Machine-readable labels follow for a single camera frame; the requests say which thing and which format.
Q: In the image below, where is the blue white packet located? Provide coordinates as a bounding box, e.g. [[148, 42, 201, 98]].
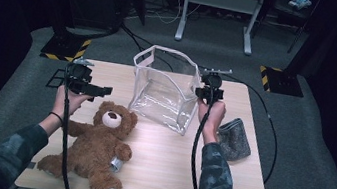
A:
[[286, 0, 313, 13]]

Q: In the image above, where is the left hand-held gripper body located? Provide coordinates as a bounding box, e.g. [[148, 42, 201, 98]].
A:
[[62, 54, 97, 96]]

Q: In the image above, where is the grey cloth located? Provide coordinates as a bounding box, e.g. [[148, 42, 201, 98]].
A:
[[213, 114, 257, 165]]

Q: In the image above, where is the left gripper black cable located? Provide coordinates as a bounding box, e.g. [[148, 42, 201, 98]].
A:
[[46, 64, 93, 189]]

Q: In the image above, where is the black wristband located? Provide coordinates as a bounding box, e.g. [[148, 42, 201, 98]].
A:
[[47, 110, 67, 127]]

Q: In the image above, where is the white metal desk frame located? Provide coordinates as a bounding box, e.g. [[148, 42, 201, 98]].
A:
[[173, 0, 269, 58]]

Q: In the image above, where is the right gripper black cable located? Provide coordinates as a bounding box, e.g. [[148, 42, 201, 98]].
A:
[[185, 85, 218, 189]]

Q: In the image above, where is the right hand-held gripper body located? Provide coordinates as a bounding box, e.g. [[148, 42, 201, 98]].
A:
[[196, 64, 234, 108]]

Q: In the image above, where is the brown teddy bear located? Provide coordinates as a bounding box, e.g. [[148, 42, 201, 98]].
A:
[[34, 91, 141, 189]]

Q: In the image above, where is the person's left hand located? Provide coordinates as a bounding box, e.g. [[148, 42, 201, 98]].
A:
[[50, 83, 95, 125]]

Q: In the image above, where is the clear plastic bag white trim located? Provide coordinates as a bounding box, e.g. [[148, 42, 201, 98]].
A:
[[122, 41, 207, 138]]

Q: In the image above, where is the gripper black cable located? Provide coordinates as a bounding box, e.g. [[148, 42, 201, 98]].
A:
[[185, 85, 218, 189], [46, 64, 93, 189]]

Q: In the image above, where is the person's right hand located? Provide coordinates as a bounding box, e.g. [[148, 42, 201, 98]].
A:
[[191, 97, 228, 148]]

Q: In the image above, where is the black stand base striped edge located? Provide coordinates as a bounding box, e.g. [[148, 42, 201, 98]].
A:
[[39, 32, 93, 65], [256, 65, 308, 99]]

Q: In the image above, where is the short black floor cable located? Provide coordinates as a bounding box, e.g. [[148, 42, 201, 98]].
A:
[[116, 26, 180, 73]]

